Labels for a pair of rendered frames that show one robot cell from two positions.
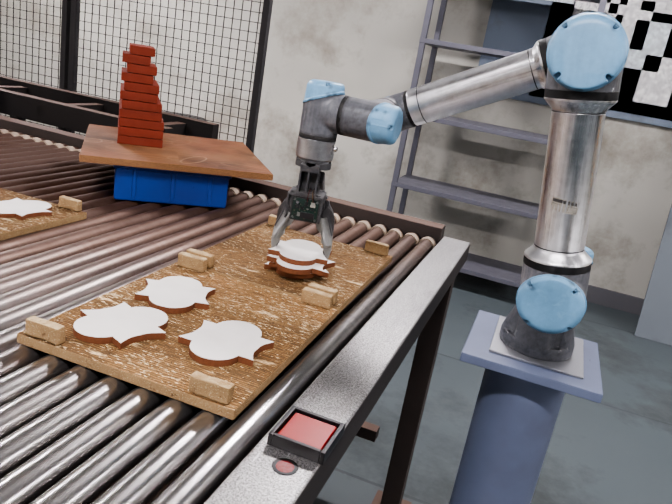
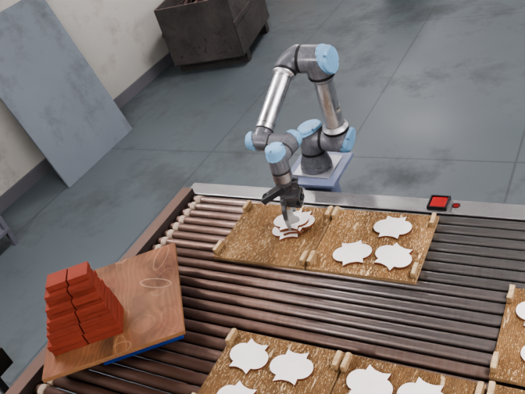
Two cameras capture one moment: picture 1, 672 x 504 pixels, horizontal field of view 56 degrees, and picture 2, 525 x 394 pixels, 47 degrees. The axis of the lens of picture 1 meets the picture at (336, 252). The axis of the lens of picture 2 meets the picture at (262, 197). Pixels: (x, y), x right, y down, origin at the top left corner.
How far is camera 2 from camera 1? 230 cm
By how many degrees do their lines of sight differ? 64
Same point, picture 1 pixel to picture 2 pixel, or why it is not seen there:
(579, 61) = (333, 63)
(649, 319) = (65, 172)
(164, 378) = (427, 235)
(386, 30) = not seen: outside the picture
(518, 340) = (326, 166)
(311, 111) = (285, 160)
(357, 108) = (292, 142)
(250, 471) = (462, 211)
